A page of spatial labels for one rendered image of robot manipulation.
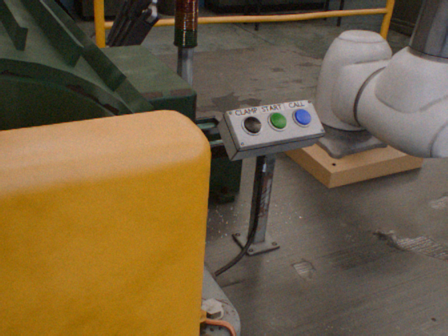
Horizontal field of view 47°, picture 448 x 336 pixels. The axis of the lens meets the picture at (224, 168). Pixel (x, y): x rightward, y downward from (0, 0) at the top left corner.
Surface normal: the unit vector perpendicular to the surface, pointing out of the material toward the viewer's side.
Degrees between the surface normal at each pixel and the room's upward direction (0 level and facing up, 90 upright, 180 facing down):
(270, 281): 0
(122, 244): 90
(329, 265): 0
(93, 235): 90
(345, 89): 85
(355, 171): 90
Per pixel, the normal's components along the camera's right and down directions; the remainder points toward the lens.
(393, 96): -0.85, 0.08
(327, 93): -0.76, 0.30
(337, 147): -0.01, -0.70
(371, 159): 0.07, -0.85
